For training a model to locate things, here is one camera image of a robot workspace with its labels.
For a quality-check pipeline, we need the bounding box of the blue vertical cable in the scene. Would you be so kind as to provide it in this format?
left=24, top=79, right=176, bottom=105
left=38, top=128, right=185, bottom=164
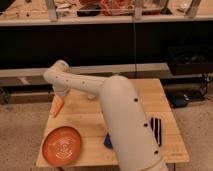
left=132, top=17, right=138, bottom=80

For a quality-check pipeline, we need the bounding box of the wooden table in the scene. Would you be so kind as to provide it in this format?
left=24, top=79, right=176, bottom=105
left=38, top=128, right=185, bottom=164
left=42, top=79, right=190, bottom=167

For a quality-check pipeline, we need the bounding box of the blue sponge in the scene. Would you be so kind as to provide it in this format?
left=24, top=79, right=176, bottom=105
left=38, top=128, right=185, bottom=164
left=104, top=134, right=113, bottom=149

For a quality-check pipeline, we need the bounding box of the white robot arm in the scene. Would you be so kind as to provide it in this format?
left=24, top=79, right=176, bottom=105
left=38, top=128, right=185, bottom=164
left=44, top=60, right=169, bottom=171

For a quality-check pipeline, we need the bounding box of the translucent plastic cup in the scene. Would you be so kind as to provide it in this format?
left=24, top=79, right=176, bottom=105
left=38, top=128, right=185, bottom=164
left=87, top=94, right=97, bottom=100

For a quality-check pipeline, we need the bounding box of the orange pepper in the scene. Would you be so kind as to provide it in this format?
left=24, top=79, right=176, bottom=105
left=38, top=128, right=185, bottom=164
left=52, top=96, right=64, bottom=117

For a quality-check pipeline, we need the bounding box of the black device on floor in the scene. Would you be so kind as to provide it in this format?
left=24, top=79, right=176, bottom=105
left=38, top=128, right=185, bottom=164
left=167, top=92, right=189, bottom=108

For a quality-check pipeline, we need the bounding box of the orange ceramic bowl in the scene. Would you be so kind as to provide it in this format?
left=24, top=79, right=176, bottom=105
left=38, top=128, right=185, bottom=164
left=42, top=126, right=81, bottom=166

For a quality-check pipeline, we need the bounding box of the black striped brush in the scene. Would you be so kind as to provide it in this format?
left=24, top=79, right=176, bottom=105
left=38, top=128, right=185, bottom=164
left=150, top=117, right=162, bottom=146

